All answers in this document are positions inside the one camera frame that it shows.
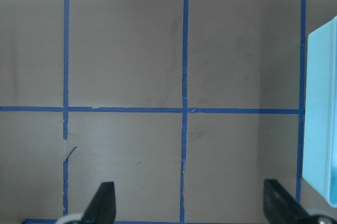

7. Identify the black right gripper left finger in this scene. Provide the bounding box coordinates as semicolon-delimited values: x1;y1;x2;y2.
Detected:
80;181;116;224

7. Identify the turquoise plastic storage bin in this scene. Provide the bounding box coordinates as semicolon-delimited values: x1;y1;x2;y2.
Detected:
302;18;336;207

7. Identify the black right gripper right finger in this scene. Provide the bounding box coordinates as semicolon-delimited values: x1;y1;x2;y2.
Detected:
263;179;310;224

